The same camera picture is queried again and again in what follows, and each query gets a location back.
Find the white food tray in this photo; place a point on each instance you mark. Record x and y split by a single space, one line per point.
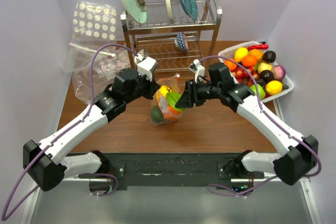
286 81

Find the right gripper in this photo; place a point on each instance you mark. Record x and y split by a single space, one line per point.
190 97

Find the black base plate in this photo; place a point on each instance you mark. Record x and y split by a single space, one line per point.
167 169

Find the small orange tangerine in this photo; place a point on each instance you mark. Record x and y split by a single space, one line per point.
231 64

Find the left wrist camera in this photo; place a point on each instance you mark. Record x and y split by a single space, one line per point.
146 67

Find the yellow bell pepper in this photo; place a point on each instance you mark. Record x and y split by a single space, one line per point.
164 90

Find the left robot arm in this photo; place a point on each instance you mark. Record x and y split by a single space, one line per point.
47 162

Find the clear crumpled plastic bag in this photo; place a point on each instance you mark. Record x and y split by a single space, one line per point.
90 74

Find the orange zip top bag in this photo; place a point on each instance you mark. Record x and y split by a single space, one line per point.
163 108

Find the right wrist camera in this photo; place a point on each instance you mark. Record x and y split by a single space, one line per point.
198 69

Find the green apple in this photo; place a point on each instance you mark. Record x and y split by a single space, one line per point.
258 89

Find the polka dot plastic bag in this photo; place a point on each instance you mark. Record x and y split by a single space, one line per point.
93 25

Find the orange fruit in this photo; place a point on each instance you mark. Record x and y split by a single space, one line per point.
249 61
172 113
258 54

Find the grey patterned bowl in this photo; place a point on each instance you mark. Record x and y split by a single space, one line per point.
142 54

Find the dark green avocado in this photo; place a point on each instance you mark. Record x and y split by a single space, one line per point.
156 115

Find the purple onion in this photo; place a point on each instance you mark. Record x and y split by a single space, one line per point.
279 72

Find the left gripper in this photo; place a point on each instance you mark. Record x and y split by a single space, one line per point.
152 86

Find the metal dish rack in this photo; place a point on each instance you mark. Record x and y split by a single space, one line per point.
157 36

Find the dark mangosteen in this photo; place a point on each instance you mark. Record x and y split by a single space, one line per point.
267 76
269 56

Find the pale yellow pear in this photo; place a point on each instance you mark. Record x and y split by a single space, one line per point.
264 66

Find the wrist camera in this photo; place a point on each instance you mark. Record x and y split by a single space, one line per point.
146 67
198 69

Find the light green pepper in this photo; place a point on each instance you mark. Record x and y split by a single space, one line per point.
172 98

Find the yellow lemon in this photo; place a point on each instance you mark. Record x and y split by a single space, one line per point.
273 87
240 53

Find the blue patterned bowl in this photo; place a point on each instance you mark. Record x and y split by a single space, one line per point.
181 41

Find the red chili pepper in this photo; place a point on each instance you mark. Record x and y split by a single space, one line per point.
258 47

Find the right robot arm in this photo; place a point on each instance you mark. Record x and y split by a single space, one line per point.
295 155

